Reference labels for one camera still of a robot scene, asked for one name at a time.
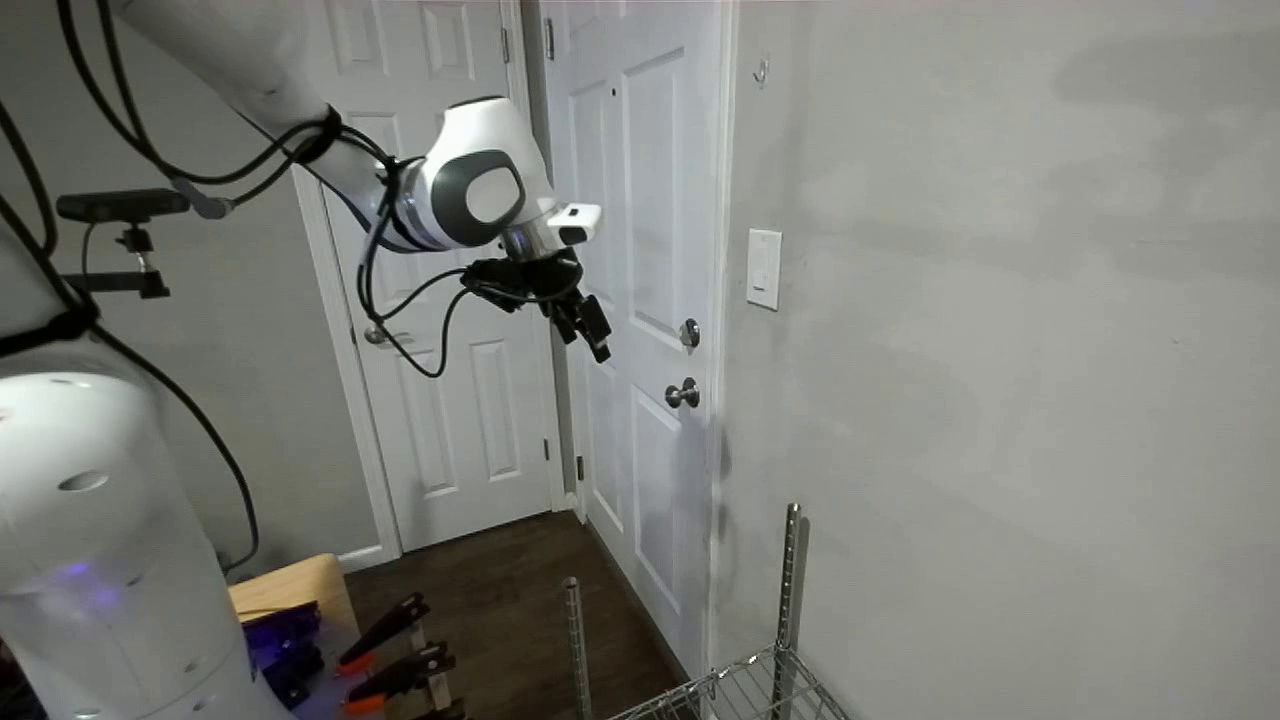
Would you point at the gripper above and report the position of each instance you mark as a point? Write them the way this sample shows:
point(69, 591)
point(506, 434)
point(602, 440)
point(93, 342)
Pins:
point(553, 275)

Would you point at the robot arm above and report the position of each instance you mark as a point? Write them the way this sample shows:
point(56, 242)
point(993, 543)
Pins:
point(120, 560)

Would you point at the silver deadbolt lock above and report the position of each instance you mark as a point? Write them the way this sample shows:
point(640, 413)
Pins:
point(690, 333)

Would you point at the silver round door knob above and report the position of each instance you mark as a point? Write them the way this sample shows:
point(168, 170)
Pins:
point(683, 394)

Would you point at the white panel door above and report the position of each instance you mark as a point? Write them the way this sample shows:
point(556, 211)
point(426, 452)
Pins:
point(650, 180)
point(480, 420)

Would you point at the black orange spring clamp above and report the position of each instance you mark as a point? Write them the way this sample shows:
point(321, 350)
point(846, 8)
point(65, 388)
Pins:
point(400, 678)
point(385, 630)

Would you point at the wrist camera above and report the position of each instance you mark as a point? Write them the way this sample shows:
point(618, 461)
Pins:
point(492, 280)

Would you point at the white light switch plate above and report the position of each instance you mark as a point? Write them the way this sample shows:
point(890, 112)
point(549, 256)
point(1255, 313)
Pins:
point(764, 268)

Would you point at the small wall hook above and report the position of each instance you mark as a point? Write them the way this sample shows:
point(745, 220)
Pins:
point(762, 72)

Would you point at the camera on mount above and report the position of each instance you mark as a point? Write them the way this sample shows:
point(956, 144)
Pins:
point(120, 206)

